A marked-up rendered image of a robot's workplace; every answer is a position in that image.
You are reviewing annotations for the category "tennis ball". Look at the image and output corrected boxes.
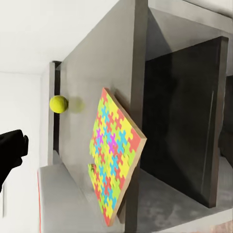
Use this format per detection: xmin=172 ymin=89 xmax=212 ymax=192
xmin=50 ymin=96 xmax=68 ymax=113

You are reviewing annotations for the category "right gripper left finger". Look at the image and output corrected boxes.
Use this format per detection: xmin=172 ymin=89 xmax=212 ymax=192
xmin=0 ymin=129 xmax=25 ymax=187

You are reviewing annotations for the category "jigsaw puzzle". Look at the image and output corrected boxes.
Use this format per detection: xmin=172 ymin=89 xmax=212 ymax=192
xmin=88 ymin=87 xmax=147 ymax=227

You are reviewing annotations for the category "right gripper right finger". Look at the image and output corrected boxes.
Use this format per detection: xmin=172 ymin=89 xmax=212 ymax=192
xmin=217 ymin=129 xmax=233 ymax=168

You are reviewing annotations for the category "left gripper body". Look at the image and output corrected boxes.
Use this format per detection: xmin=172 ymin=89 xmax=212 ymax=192
xmin=13 ymin=156 xmax=23 ymax=168

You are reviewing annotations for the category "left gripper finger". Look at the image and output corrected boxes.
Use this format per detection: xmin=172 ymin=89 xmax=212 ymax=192
xmin=21 ymin=135 xmax=29 ymax=156

